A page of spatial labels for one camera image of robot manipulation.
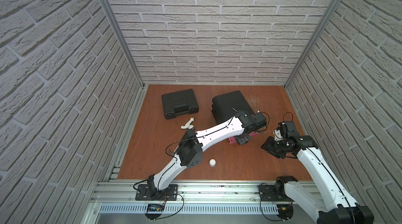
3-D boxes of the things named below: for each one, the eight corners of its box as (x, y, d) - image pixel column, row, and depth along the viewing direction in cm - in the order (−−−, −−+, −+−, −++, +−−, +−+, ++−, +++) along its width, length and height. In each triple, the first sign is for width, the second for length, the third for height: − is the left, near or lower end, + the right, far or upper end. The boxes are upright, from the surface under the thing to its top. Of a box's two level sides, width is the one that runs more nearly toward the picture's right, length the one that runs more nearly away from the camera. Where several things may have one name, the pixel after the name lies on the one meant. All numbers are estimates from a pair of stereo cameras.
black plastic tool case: (165, 120, 101) (164, 116, 97) (162, 99, 113) (161, 94, 109) (199, 112, 105) (198, 108, 101) (193, 93, 117) (192, 88, 113)
